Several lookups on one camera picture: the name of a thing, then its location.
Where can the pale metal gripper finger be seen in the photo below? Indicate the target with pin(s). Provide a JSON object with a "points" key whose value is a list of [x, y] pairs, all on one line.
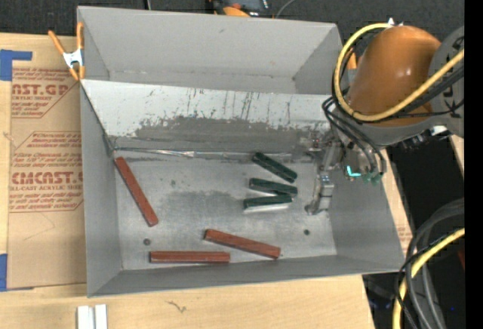
{"points": [[319, 184], [327, 196]]}

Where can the dark green flat block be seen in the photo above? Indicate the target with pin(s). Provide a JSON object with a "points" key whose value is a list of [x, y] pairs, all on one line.
{"points": [[272, 186], [266, 202], [274, 167]]}

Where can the red-brown flat block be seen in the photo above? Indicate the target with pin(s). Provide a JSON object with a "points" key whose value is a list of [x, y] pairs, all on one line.
{"points": [[241, 243], [136, 192], [188, 257]]}

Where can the grey metal bin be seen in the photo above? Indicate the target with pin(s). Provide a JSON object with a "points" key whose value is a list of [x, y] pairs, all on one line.
{"points": [[211, 120]]}

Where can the brown cardboard board red print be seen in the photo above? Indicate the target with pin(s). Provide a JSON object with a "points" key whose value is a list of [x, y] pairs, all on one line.
{"points": [[45, 154]]}

